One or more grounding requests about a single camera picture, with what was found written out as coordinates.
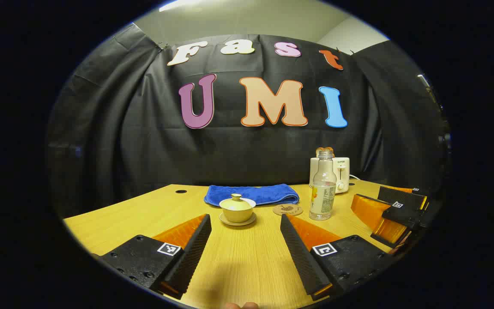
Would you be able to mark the blue towel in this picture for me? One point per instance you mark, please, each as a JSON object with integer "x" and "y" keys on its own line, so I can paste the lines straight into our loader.
{"x": 268, "y": 194}

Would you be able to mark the cream teacup lid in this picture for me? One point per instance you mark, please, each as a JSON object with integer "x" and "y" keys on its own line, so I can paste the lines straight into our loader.
{"x": 237, "y": 202}

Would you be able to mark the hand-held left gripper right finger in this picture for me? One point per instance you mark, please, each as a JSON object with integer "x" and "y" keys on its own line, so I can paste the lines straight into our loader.
{"x": 300, "y": 253}

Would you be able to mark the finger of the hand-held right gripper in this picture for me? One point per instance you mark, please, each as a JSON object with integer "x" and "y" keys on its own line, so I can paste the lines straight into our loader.
{"x": 397, "y": 212}
{"x": 401, "y": 196}

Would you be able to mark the cream saucer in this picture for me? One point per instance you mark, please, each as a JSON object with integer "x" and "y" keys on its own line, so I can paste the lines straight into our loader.
{"x": 237, "y": 223}

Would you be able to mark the cream toaster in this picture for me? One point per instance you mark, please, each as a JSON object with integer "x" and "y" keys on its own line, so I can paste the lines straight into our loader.
{"x": 343, "y": 174}

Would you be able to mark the cream teacup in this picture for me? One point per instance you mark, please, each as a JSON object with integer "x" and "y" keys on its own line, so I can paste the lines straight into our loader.
{"x": 237, "y": 215}

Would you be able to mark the black backdrop cloth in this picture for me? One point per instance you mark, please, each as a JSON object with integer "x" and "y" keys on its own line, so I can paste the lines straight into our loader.
{"x": 144, "y": 141}

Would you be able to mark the clear plastic water bottle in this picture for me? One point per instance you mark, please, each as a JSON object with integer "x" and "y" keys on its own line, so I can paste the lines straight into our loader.
{"x": 323, "y": 193}

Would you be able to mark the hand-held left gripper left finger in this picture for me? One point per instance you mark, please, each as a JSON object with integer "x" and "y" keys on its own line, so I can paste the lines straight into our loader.
{"x": 191, "y": 253}

